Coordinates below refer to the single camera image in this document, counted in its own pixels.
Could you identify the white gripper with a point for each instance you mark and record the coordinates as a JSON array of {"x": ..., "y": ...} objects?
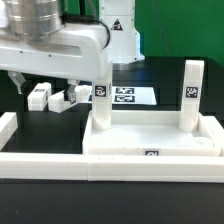
[{"x": 76, "y": 52}]

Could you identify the white desk top tray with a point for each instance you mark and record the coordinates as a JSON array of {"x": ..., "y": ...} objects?
[{"x": 153, "y": 133}]

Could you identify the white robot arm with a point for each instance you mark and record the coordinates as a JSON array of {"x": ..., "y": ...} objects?
[{"x": 38, "y": 37}]

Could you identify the fiducial marker sheet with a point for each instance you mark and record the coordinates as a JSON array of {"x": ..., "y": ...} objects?
[{"x": 133, "y": 95}]

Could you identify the white U-shaped fence wall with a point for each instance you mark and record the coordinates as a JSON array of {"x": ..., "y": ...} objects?
[{"x": 104, "y": 167}]

